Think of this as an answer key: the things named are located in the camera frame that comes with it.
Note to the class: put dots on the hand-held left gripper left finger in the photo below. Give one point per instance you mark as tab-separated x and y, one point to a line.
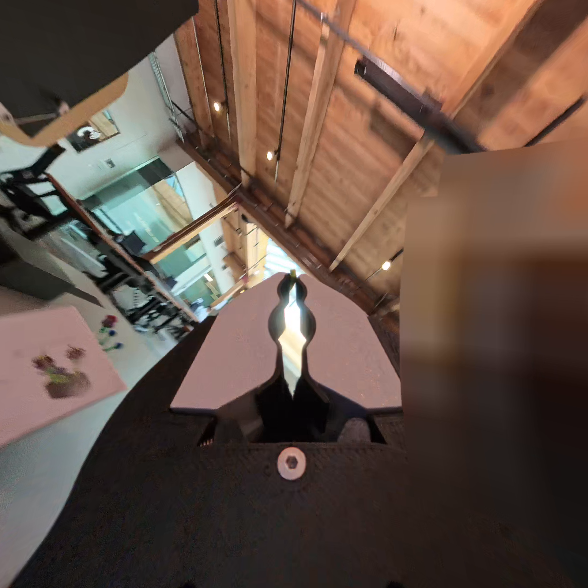
230	358

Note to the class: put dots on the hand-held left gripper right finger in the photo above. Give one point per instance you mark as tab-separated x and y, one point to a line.
354	363

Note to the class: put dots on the wooden background desk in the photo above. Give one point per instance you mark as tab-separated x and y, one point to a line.
119	248

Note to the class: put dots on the grey desk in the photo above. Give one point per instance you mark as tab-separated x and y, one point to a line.
46	496

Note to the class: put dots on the LEGO flower bouquet in pot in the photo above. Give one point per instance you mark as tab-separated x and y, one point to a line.
108	333

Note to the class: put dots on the instruction booklet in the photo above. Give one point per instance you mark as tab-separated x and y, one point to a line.
55	367

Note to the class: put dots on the flat black box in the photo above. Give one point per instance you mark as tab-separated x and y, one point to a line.
37	276

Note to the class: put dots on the black office chair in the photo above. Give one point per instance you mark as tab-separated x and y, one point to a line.
28	188

